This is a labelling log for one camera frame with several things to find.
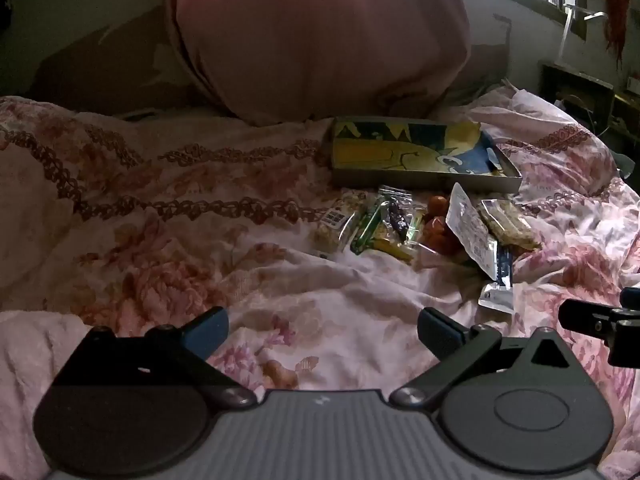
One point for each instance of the white lamp stand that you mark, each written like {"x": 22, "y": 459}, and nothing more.
{"x": 565, "y": 30}

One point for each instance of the small orange tomato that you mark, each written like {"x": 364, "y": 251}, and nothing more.
{"x": 438, "y": 204}

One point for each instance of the dark wooden side cabinet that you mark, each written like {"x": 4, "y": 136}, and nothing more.
{"x": 575, "y": 90}

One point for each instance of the brown headboard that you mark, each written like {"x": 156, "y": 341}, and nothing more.
{"x": 100, "y": 70}

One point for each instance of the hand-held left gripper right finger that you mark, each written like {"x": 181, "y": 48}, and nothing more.
{"x": 440, "y": 332}

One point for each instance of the pink fleece blanket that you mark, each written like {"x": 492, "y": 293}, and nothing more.
{"x": 30, "y": 375}

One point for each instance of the red hanging decoration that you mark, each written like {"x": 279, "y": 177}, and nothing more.
{"x": 617, "y": 10}

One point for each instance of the clear packet with dark snack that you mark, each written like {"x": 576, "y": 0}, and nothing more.
{"x": 397, "y": 215}

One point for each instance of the yellow blue cardboard tray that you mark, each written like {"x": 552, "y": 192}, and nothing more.
{"x": 400, "y": 157}

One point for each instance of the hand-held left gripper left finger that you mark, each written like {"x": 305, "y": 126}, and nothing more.
{"x": 207, "y": 334}

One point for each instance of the white snack packet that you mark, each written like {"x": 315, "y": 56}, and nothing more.
{"x": 467, "y": 225}

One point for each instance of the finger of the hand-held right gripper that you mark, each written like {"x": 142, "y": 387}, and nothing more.
{"x": 582, "y": 316}

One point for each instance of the pink floral blanket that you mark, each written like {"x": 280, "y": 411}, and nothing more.
{"x": 150, "y": 260}

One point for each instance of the clear popcorn snack packet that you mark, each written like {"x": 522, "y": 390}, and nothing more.
{"x": 334, "y": 225}

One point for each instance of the yellow snack packet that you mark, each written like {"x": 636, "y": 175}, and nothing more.
{"x": 392, "y": 249}

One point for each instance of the large pink pillow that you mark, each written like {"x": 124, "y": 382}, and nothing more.
{"x": 320, "y": 35}

